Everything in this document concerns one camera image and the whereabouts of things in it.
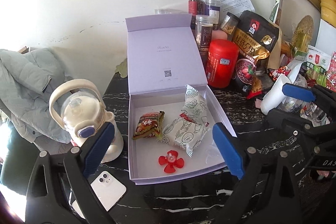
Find white printed snack pack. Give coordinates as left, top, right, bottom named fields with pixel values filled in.
left=181, top=85, right=209, bottom=127
left=157, top=117, right=210, bottom=157

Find red plastic flower suction toy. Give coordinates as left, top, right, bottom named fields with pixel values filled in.
left=158, top=150, right=185, bottom=174

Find brown cereal snack pack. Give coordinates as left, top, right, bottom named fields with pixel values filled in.
left=132, top=111, right=165, bottom=140

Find red ketchup sachet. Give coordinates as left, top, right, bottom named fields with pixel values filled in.
left=179, top=113, right=195, bottom=123

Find person right hand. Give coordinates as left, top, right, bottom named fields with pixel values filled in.
left=317, top=170, right=335, bottom=180

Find white paper cup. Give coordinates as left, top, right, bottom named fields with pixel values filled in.
left=260, top=75, right=291, bottom=115

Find white smartphone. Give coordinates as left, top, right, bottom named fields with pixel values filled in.
left=71, top=169, right=127, bottom=219

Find white cinnamoroll water bottle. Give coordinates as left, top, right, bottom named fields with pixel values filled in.
left=49, top=79, right=123, bottom=163

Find lavender open gift box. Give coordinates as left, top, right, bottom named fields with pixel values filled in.
left=126, top=14, right=233, bottom=185

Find black gold oat bag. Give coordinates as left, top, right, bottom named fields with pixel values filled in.
left=232, top=10, right=280, bottom=94

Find red canister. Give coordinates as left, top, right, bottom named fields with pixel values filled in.
left=206, top=39, right=239, bottom=89

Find grey-green puffer jacket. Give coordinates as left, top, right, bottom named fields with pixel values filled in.
left=1, top=49, right=71, bottom=144

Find clear jar dark label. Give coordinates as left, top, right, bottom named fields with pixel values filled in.
left=195, top=15, right=213, bottom=48

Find clear jar blue label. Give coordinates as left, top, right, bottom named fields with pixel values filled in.
left=205, top=0, right=221, bottom=25

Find clear jar red contents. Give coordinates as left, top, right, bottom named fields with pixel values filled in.
left=188, top=0, right=204, bottom=15

